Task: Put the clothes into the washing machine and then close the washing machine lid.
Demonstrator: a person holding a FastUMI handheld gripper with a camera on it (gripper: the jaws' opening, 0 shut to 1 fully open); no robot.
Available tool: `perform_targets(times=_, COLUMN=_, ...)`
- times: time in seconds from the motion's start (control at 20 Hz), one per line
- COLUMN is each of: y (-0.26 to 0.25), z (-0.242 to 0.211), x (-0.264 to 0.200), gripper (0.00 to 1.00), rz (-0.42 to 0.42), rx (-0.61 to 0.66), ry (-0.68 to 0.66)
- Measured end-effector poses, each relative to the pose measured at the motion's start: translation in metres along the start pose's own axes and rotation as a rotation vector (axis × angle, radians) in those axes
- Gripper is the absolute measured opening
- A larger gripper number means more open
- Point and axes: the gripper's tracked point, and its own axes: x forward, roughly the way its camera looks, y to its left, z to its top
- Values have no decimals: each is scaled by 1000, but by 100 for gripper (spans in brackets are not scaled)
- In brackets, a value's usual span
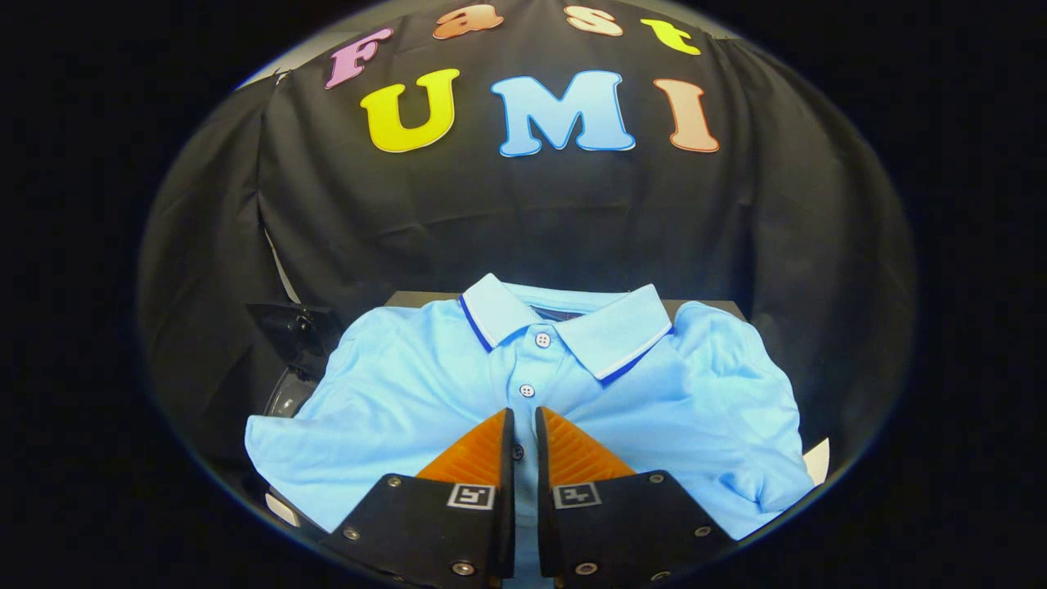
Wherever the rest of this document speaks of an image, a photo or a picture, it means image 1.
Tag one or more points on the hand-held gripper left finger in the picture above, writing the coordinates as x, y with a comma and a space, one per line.
442, 532

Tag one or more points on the light blue polo shirt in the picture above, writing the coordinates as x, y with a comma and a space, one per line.
393, 393

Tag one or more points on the beige cabinet with dark top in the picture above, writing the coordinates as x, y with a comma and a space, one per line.
425, 298

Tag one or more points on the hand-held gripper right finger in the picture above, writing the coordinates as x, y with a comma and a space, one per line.
609, 532

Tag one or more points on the black backdrop cloth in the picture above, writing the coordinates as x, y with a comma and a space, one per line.
532, 221

